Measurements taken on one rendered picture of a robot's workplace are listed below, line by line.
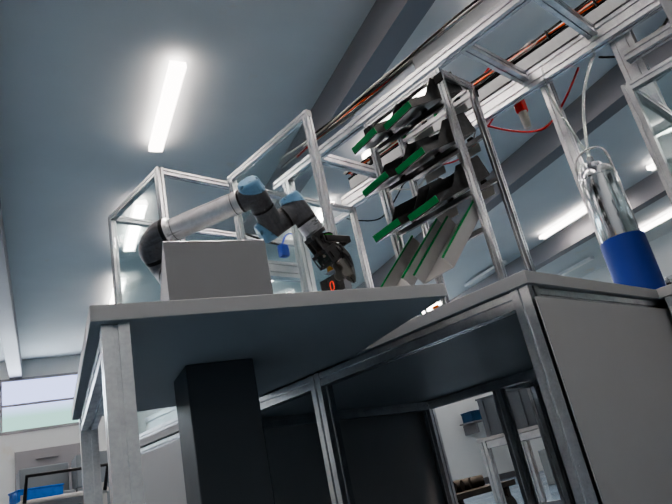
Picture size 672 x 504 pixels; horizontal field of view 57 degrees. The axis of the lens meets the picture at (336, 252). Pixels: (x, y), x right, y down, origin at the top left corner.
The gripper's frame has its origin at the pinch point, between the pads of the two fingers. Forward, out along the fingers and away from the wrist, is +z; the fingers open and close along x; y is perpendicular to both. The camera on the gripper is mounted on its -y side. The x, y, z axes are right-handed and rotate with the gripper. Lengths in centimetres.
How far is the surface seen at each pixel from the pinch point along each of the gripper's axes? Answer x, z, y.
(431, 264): 34.4, 7.6, 7.4
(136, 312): 46, -26, 99
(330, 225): -19.0, -18.9, -28.2
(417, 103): 48, -33, -17
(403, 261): 20.4, 3.9, -1.0
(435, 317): 47, 14, 37
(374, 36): -86, -113, -273
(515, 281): 71, 15, 36
